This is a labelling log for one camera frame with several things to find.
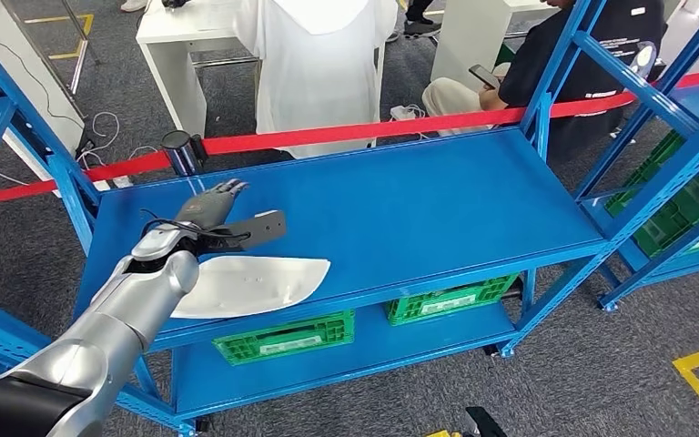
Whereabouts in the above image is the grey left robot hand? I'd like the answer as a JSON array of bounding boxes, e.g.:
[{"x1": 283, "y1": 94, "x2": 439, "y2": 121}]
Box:
[{"x1": 174, "y1": 178, "x2": 251, "y2": 230}]

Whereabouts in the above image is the white curved plastic part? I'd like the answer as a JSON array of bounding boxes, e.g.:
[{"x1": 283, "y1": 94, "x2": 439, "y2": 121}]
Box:
[{"x1": 171, "y1": 256, "x2": 332, "y2": 320}]

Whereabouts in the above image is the blue metal shelf rack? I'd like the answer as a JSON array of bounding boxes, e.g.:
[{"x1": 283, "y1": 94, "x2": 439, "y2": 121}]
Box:
[
  {"x1": 0, "y1": 0, "x2": 699, "y2": 437},
  {"x1": 573, "y1": 0, "x2": 699, "y2": 313}
]

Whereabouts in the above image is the white table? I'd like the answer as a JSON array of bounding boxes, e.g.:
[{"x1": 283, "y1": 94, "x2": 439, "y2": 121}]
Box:
[{"x1": 135, "y1": 0, "x2": 265, "y2": 138}]

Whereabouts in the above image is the red barrier tape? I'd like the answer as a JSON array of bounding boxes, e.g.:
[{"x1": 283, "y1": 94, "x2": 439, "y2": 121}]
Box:
[{"x1": 0, "y1": 66, "x2": 699, "y2": 208}]

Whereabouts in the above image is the white panel board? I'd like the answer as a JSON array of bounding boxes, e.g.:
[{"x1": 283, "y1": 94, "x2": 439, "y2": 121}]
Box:
[{"x1": 0, "y1": 0, "x2": 86, "y2": 199}]

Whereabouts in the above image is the white power strip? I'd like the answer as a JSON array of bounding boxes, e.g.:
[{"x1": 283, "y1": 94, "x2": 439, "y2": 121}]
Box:
[{"x1": 390, "y1": 104, "x2": 428, "y2": 122}]

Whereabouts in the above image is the person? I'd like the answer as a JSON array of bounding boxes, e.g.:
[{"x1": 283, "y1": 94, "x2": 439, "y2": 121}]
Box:
[
  {"x1": 385, "y1": 0, "x2": 444, "y2": 44},
  {"x1": 421, "y1": 0, "x2": 667, "y2": 164}
]

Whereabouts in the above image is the white cabinet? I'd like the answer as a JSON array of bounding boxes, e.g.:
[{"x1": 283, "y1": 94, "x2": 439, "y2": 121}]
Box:
[{"x1": 431, "y1": 0, "x2": 559, "y2": 92}]

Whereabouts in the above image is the black mobile phone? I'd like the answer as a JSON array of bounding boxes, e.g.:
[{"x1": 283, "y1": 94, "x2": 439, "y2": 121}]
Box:
[{"x1": 469, "y1": 64, "x2": 501, "y2": 90}]

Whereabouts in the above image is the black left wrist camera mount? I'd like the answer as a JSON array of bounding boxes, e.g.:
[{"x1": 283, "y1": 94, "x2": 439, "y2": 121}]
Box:
[{"x1": 195, "y1": 209, "x2": 288, "y2": 253}]

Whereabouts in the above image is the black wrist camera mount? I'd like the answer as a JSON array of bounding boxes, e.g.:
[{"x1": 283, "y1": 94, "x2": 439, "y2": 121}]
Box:
[
  {"x1": 463, "y1": 406, "x2": 509, "y2": 437},
  {"x1": 195, "y1": 209, "x2": 288, "y2": 253}
]

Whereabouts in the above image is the black barrier post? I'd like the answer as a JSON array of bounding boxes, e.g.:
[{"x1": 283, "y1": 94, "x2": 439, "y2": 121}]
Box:
[{"x1": 160, "y1": 129, "x2": 209, "y2": 178}]

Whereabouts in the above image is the chrome metal frame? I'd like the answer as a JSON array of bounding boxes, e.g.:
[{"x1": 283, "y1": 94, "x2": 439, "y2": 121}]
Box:
[{"x1": 59, "y1": 0, "x2": 102, "y2": 96}]

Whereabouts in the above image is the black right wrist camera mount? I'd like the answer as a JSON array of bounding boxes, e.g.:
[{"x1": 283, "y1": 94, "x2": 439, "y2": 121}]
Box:
[{"x1": 463, "y1": 406, "x2": 509, "y2": 437}]

